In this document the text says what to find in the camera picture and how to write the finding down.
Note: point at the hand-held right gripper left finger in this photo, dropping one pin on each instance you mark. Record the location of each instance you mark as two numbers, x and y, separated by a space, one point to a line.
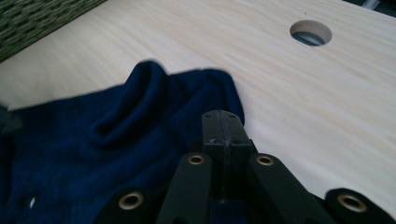
218 140

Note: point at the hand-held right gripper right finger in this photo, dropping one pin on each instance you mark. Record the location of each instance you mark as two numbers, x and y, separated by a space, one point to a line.
238 149

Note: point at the dark navy printed cloth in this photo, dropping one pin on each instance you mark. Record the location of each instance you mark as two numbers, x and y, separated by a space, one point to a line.
77 140

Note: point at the green woven basket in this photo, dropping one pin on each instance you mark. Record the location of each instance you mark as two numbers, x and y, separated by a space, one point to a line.
31 21

